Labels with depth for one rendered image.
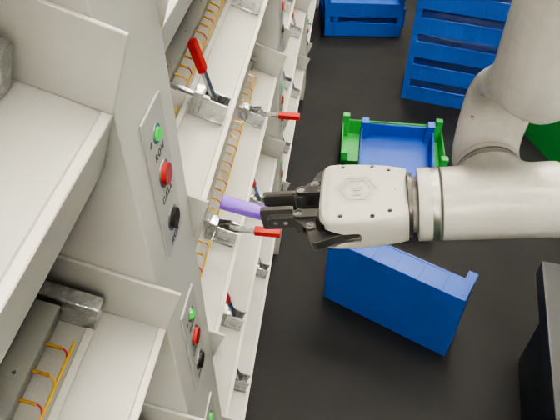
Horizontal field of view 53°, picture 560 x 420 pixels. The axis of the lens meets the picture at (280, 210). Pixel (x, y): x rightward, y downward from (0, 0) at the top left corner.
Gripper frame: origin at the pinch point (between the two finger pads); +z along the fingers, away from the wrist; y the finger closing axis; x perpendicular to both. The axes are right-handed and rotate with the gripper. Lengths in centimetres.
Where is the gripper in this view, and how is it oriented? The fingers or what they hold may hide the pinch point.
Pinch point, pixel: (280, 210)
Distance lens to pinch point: 68.0
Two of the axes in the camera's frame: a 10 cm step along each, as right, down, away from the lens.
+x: 1.6, 7.1, 6.8
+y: -1.1, 7.0, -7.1
